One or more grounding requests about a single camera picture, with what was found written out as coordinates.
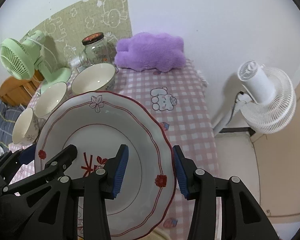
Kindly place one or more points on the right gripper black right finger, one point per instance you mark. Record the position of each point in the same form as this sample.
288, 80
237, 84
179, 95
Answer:
242, 216

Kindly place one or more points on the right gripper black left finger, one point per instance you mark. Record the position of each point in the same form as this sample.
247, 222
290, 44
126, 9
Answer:
102, 184

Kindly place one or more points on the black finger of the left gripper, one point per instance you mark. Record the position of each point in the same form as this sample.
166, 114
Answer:
11, 162
53, 168

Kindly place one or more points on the floral ceramic bowl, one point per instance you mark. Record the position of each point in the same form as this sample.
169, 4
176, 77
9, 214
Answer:
98, 77
50, 99
26, 128

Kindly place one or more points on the red floral white plate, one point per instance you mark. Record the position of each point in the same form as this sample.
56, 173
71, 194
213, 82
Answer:
98, 123

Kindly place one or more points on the round yellow floral plate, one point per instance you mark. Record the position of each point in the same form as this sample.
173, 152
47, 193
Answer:
157, 234

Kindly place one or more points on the grey plaid pillow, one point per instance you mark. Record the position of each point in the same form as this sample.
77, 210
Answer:
8, 117

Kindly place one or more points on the wooden bed headboard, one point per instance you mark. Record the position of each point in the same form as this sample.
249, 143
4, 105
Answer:
14, 92

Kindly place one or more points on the cotton swab container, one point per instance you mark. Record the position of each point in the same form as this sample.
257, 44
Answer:
77, 64

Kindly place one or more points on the green desk fan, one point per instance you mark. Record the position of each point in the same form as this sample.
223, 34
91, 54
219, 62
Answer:
22, 59

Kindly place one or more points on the pink checkered tablecloth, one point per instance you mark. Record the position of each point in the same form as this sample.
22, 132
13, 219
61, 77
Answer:
176, 101

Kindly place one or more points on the white clip fan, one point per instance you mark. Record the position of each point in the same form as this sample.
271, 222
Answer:
268, 101

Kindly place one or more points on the glass jar with lid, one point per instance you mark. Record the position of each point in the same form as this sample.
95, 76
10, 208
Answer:
95, 50

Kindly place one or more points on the purple plush toy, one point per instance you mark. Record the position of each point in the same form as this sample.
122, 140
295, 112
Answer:
145, 51

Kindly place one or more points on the green patterned wall mat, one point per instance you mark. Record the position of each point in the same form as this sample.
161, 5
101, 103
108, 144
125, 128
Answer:
65, 29

